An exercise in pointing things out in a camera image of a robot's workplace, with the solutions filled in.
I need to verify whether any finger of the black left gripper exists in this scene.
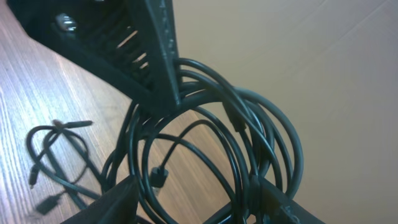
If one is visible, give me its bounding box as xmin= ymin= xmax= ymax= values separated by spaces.
xmin=7 ymin=0 xmax=182 ymax=115

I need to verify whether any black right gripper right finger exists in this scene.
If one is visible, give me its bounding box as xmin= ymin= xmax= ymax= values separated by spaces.
xmin=205 ymin=177 xmax=322 ymax=224

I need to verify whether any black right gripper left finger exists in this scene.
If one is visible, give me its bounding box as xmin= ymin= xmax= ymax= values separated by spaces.
xmin=62 ymin=176 xmax=139 ymax=224

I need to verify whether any thin black USB cable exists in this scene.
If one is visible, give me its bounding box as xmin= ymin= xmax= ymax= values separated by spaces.
xmin=25 ymin=119 xmax=170 ymax=216

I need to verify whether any thick black USB cable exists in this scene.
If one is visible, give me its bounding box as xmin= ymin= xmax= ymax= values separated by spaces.
xmin=102 ymin=57 xmax=305 ymax=224

